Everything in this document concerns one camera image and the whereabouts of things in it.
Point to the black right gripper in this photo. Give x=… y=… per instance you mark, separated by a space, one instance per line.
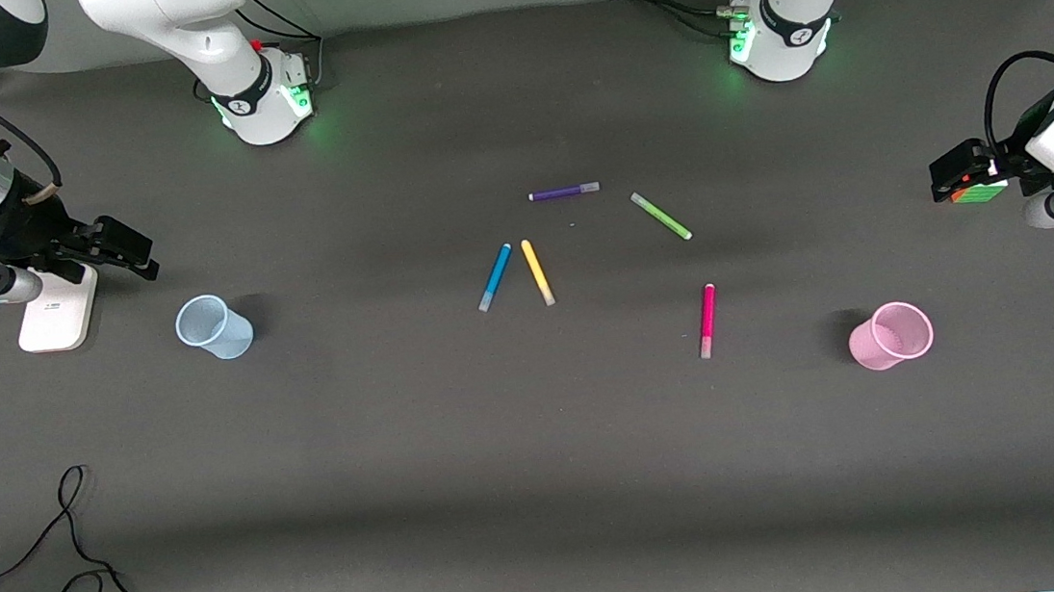
x=34 y=228

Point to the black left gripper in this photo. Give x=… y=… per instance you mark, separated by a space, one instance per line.
x=1007 y=161

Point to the pink marker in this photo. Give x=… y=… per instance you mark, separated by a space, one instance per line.
x=707 y=317

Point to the blue marker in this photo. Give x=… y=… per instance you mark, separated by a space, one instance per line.
x=495 y=278

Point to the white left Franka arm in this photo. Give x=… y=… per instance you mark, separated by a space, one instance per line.
x=794 y=9

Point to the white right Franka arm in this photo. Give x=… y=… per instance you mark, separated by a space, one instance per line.
x=202 y=37

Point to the colourful Rubik's cube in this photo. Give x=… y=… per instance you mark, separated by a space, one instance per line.
x=981 y=192

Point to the white rectangular block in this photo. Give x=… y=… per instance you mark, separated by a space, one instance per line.
x=60 y=317

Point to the light blue plastic cup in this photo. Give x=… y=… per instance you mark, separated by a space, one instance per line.
x=221 y=335

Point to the pink plastic cup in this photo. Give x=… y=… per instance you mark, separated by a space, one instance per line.
x=880 y=344

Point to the green marker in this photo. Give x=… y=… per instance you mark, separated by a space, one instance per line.
x=660 y=215

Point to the purple marker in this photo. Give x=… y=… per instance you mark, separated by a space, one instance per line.
x=561 y=192

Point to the yellow marker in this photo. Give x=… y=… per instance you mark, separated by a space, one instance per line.
x=537 y=272

